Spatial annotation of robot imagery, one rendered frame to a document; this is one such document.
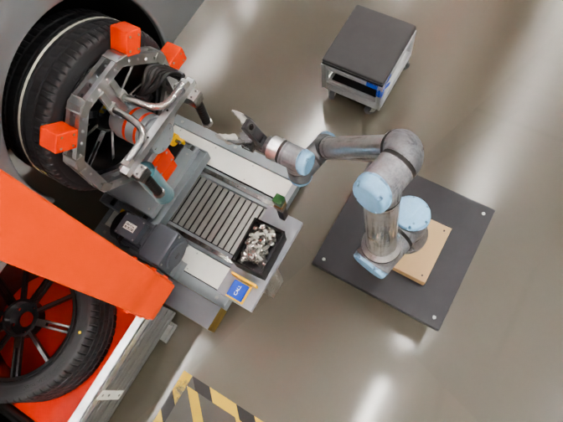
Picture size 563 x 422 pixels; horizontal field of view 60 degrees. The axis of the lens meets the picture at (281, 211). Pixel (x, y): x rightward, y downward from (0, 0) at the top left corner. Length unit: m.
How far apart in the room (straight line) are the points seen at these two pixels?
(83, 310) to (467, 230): 1.66
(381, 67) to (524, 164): 0.91
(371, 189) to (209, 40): 2.11
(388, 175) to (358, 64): 1.31
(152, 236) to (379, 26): 1.56
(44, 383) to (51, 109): 1.06
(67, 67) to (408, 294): 1.56
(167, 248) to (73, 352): 0.56
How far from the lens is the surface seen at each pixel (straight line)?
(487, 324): 2.52
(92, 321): 2.15
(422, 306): 2.16
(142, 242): 2.29
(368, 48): 2.65
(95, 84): 1.76
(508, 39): 3.25
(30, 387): 2.23
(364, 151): 1.58
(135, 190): 2.57
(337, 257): 2.18
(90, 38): 1.83
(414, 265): 2.14
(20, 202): 1.15
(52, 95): 1.77
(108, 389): 2.28
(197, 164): 2.61
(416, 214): 1.93
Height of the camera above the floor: 2.40
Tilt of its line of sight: 69 degrees down
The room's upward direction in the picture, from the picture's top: 17 degrees counter-clockwise
